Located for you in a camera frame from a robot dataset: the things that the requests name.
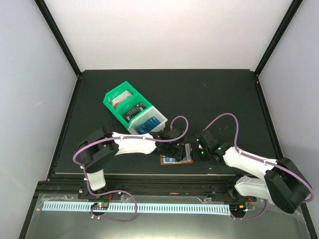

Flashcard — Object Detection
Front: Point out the black frame post right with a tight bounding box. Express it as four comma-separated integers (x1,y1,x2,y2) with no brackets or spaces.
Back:
254,0,303,76

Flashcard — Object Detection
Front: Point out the blue cards stack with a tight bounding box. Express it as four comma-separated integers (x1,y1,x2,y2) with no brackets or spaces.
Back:
136,117,160,134

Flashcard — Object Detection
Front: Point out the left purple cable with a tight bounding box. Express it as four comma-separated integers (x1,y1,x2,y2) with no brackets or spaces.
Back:
72,116,189,222

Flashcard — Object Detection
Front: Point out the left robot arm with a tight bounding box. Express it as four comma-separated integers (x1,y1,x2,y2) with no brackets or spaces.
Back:
73,127,190,199

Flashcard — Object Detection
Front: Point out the red white cards stack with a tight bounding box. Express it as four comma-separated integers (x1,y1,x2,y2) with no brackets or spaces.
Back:
110,90,132,109

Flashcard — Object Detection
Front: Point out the black frame post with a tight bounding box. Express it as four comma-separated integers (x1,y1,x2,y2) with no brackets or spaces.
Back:
34,0,82,77
254,0,303,76

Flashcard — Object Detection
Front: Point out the purple cable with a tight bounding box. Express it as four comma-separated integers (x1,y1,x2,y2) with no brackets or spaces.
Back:
203,113,315,221
72,116,189,222

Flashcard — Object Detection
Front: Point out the white storage bin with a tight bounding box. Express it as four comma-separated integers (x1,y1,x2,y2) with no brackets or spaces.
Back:
127,106,167,134

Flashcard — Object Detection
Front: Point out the black frame post left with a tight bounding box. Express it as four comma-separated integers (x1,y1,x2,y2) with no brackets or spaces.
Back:
34,0,82,77

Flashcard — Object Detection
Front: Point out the black cards stack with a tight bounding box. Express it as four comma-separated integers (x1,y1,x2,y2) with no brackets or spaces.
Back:
123,103,146,122

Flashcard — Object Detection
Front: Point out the brown leather card holder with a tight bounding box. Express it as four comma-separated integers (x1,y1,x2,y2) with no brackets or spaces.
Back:
160,143,193,165

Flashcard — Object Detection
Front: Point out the green double storage bin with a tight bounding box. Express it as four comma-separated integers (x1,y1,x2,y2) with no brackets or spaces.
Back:
103,81,152,129

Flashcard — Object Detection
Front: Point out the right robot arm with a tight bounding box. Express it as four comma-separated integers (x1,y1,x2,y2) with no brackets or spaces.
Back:
195,130,311,214

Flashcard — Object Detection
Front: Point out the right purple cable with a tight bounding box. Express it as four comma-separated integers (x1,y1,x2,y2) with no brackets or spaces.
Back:
203,113,315,221

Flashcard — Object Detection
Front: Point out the white slotted cable duct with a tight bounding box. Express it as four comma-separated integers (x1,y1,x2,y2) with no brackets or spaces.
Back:
42,201,231,216

